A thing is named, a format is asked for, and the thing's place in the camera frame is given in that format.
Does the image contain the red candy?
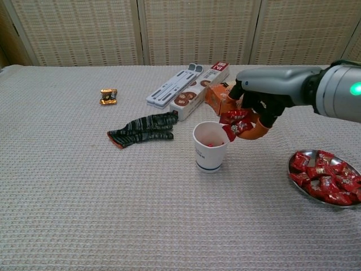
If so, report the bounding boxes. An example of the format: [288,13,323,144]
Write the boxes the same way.
[290,152,311,172]
[219,109,249,124]
[222,120,254,142]
[324,191,353,206]
[337,173,361,193]
[289,172,311,186]

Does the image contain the metal bowl of red candies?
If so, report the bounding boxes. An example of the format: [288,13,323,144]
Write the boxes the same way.
[287,149,361,209]

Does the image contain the orange wafer roll box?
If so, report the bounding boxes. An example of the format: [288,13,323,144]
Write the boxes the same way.
[204,80,246,116]

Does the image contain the black grey knit glove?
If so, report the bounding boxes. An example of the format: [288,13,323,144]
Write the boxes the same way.
[107,111,179,150]

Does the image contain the white paper cup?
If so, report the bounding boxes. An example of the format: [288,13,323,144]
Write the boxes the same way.
[192,121,228,174]

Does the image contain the white grey folding stand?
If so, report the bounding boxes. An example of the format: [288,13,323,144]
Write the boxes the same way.
[146,63,205,110]

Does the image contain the long white cookie box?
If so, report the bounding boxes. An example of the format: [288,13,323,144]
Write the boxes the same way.
[169,62,230,122]

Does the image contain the bamboo folding screen panel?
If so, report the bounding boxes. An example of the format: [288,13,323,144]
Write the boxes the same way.
[137,0,262,66]
[249,0,361,66]
[338,25,361,66]
[2,0,146,67]

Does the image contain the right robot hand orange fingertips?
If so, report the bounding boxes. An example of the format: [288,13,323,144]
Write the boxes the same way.
[227,66,322,141]

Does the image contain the beige woven tablecloth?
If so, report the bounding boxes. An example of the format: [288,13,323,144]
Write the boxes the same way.
[0,64,361,271]

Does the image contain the brown gold snack packet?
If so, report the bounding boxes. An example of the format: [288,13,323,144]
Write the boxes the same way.
[99,88,118,106]

